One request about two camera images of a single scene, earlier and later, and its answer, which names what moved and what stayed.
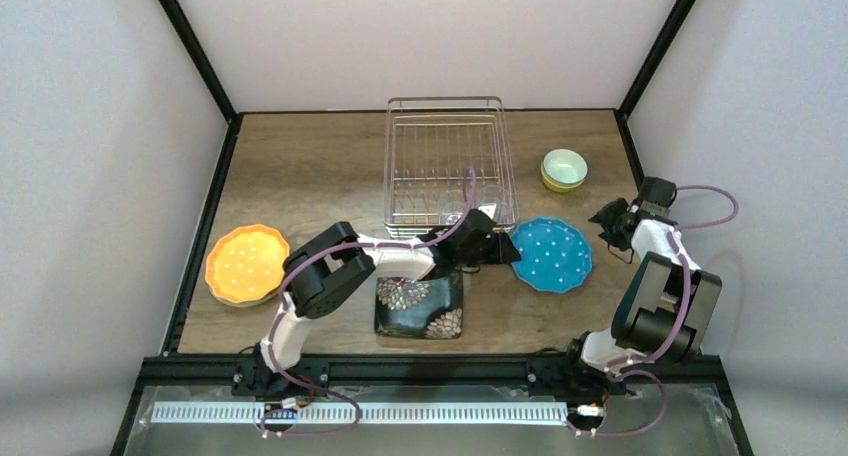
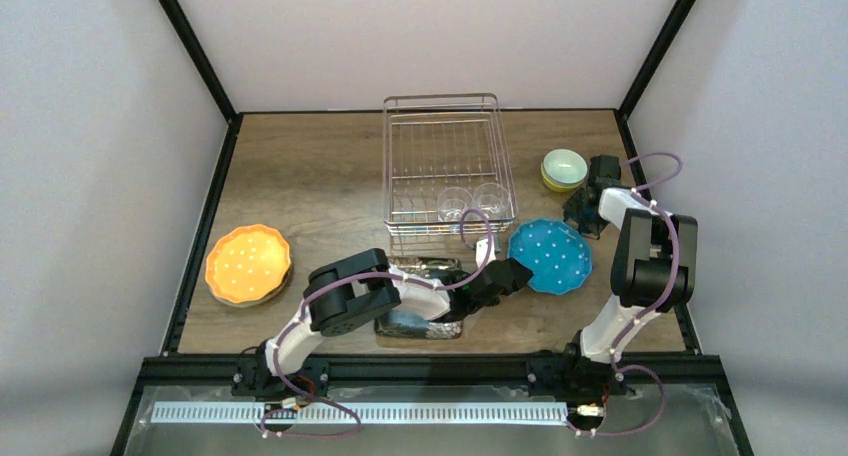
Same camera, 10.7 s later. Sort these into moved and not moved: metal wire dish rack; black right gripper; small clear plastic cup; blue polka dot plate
Moved: black right gripper
Not moved: metal wire dish rack; small clear plastic cup; blue polka dot plate
